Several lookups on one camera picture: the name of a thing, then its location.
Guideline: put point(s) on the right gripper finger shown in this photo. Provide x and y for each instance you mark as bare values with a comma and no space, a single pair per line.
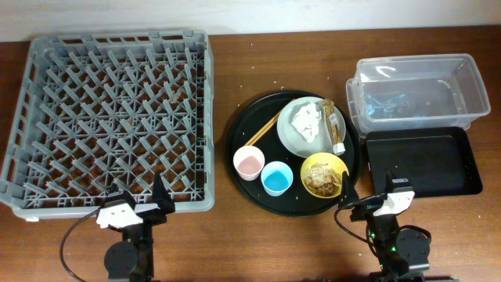
395,184
348,193

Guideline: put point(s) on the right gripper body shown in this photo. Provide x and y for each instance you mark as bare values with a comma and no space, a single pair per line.
367,210

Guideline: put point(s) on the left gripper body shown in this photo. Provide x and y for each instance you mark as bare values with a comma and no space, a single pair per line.
150,215

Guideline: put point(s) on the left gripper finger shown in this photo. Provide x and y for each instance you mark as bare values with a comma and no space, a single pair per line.
161,197
116,196

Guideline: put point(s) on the food scraps with rice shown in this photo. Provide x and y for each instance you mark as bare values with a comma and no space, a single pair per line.
321,180

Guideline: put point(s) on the yellow bowl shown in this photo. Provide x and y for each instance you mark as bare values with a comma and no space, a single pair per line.
333,161

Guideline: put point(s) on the brown snack bar wrapper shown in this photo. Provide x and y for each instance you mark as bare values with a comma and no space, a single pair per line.
334,139

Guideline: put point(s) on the grey ceramic plate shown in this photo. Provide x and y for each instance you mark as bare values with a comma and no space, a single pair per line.
288,135

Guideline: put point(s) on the blue plastic cup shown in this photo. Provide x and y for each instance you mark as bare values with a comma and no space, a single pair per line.
276,178

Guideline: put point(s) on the white paper napkin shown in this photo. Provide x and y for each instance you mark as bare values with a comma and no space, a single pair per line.
306,122

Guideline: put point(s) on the pink plastic cup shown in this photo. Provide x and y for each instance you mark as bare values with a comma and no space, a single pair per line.
248,162

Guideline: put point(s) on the wooden chopstick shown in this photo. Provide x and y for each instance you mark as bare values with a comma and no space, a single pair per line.
266,126

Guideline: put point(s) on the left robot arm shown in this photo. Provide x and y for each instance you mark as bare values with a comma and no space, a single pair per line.
131,259

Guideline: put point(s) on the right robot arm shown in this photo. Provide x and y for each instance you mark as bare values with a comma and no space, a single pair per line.
402,251

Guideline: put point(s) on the grey plastic dishwasher rack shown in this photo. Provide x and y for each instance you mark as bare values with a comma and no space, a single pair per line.
102,110

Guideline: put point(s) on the clear plastic waste bin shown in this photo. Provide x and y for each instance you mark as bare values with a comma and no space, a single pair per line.
408,92

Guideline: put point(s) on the black rectangular tray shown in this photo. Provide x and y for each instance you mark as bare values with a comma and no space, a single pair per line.
438,162

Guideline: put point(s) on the round black serving tray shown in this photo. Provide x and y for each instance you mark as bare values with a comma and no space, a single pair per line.
296,201

